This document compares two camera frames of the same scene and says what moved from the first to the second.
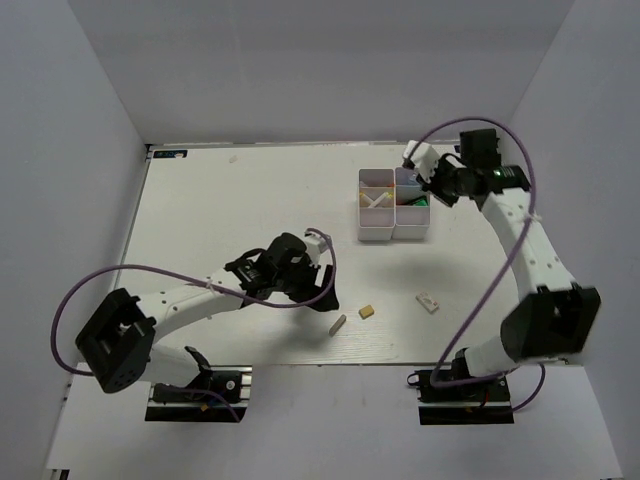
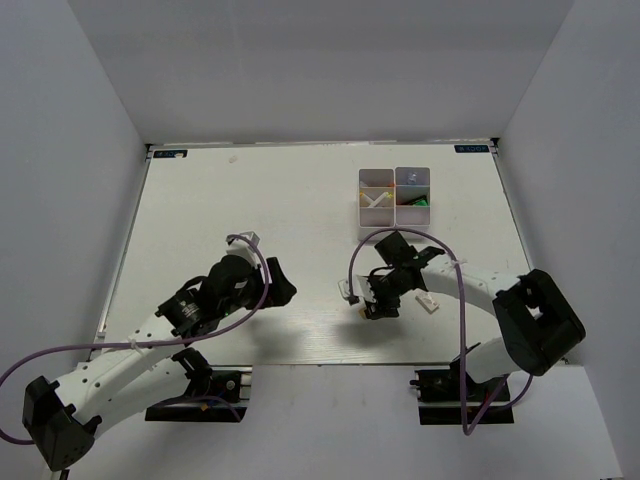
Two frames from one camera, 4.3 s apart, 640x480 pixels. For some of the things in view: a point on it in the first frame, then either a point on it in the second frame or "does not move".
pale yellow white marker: [385, 195] does not move
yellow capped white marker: [366, 197] does not move
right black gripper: [432, 186] → [377, 306]
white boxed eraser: [426, 301] does not move
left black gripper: [325, 300] → [280, 290]
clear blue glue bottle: [412, 180] does not move
